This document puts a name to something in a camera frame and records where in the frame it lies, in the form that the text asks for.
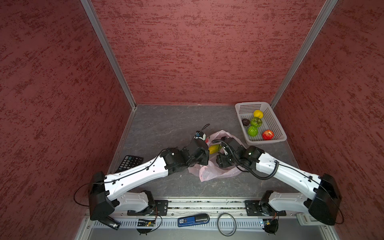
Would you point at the red apple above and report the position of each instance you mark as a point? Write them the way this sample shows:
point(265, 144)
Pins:
point(268, 135)

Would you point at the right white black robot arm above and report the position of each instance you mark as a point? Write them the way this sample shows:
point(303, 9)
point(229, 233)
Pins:
point(318, 196)

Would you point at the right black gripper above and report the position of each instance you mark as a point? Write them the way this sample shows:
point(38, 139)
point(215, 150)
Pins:
point(222, 162)

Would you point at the yellow round fruit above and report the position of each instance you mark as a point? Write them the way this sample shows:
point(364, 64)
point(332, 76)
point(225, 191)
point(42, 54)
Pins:
point(258, 114)

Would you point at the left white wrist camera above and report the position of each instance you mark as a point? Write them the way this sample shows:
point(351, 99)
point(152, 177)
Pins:
point(200, 135)

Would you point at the small black device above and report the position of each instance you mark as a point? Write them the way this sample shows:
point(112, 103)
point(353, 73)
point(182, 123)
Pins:
point(110, 222)

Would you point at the left aluminium corner post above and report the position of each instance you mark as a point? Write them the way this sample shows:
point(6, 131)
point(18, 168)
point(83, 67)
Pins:
point(96, 24)

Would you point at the right circuit board with wires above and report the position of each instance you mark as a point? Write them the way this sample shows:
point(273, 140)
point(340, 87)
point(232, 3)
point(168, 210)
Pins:
point(271, 226)

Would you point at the black calculator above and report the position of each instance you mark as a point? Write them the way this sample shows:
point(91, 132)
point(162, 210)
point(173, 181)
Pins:
point(129, 162)

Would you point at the aluminium corner post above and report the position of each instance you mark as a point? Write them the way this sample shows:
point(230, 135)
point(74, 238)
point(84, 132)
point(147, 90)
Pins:
point(317, 26)
point(96, 24)

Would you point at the white perforated plastic basket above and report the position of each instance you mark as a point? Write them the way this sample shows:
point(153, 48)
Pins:
point(270, 122)

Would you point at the blue black handheld device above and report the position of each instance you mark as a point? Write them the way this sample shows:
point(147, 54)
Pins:
point(199, 219)

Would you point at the bright green bumpy fruit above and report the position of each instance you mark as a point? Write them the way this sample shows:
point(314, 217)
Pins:
point(253, 131)

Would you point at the aluminium front rail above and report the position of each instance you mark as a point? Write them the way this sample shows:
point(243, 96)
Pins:
point(207, 204)

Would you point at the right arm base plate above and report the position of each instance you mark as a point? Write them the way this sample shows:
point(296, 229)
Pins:
point(252, 208)

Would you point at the left circuit board with wires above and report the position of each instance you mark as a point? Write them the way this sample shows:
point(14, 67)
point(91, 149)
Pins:
point(145, 226)

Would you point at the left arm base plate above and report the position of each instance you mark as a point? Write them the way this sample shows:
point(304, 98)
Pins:
point(158, 207)

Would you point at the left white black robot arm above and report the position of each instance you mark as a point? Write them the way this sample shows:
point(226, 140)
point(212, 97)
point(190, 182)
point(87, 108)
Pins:
point(110, 192)

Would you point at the green speckled guava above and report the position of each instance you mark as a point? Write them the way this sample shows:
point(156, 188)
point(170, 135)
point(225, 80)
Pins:
point(256, 122)

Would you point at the dark purple mangosteen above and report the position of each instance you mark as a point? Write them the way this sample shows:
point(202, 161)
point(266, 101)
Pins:
point(246, 122)

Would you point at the right aluminium corner post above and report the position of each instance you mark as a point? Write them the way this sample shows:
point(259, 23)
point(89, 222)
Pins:
point(317, 26)

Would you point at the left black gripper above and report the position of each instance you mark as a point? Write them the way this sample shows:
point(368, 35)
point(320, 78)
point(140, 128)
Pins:
point(204, 161)

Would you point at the pink printed plastic bag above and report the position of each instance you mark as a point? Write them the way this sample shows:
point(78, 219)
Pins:
point(212, 170)

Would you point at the white plastic latch box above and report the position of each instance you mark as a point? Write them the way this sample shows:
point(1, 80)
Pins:
point(306, 219)

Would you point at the circuit board with wires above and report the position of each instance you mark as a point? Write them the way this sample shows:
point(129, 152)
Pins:
point(145, 226)
point(271, 226)

